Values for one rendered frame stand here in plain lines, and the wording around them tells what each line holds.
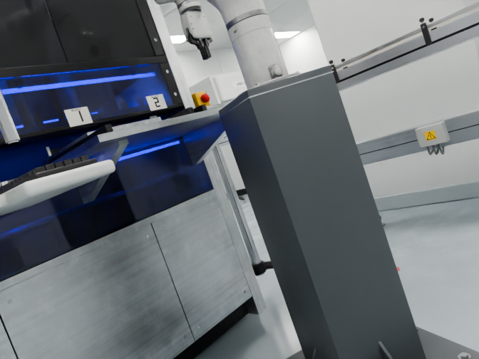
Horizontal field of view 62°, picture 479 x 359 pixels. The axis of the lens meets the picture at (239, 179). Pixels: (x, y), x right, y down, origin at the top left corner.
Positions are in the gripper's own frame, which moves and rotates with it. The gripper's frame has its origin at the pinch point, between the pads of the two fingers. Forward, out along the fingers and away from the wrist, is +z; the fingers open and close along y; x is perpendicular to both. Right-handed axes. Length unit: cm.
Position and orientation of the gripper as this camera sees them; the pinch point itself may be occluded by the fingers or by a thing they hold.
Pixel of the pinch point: (205, 53)
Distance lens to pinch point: 153.5
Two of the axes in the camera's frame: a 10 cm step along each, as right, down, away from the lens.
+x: 6.9, -1.9, -7.0
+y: -6.5, 2.8, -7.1
